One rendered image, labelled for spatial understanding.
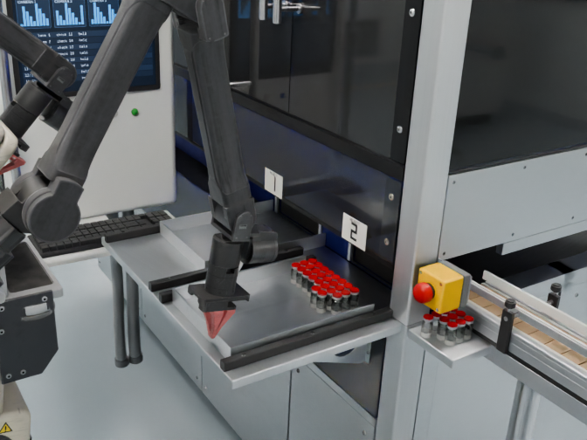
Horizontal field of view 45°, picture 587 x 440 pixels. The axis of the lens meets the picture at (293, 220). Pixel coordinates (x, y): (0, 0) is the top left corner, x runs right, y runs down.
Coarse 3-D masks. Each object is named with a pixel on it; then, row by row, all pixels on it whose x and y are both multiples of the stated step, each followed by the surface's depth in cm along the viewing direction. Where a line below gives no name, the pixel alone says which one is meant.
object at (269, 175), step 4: (268, 168) 184; (268, 172) 184; (272, 172) 183; (268, 176) 184; (272, 176) 183; (276, 176) 181; (280, 176) 179; (268, 180) 185; (272, 180) 183; (276, 180) 181; (280, 180) 180; (268, 184) 185; (272, 184) 184; (276, 184) 182; (280, 184) 180; (268, 188) 186; (272, 188) 184; (276, 188) 182; (280, 188) 180; (272, 192) 184; (276, 192) 183; (280, 192) 181; (280, 196) 181
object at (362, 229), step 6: (348, 216) 158; (342, 222) 160; (348, 222) 158; (354, 222) 156; (360, 222) 155; (342, 228) 160; (348, 228) 159; (354, 228) 157; (360, 228) 155; (366, 228) 153; (342, 234) 161; (348, 234) 159; (354, 234) 157; (360, 234) 155; (366, 234) 154; (348, 240) 160; (360, 240) 156; (360, 246) 156
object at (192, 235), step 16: (256, 208) 199; (272, 208) 202; (160, 224) 184; (176, 224) 187; (192, 224) 189; (208, 224) 191; (272, 224) 193; (288, 224) 194; (176, 240) 176; (192, 240) 182; (208, 240) 182; (288, 240) 184; (304, 240) 178; (320, 240) 181; (192, 256) 170; (208, 256) 174
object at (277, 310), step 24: (288, 264) 167; (264, 288) 160; (288, 288) 161; (192, 312) 144; (240, 312) 150; (264, 312) 151; (288, 312) 151; (312, 312) 152; (360, 312) 148; (216, 336) 137; (240, 336) 142; (264, 336) 136; (288, 336) 139
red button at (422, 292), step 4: (420, 284) 137; (424, 284) 137; (416, 288) 137; (420, 288) 137; (424, 288) 136; (428, 288) 136; (416, 292) 138; (420, 292) 136; (424, 292) 136; (428, 292) 136; (416, 296) 138; (420, 296) 137; (424, 296) 136; (428, 296) 136; (420, 300) 137; (424, 300) 136; (428, 300) 137
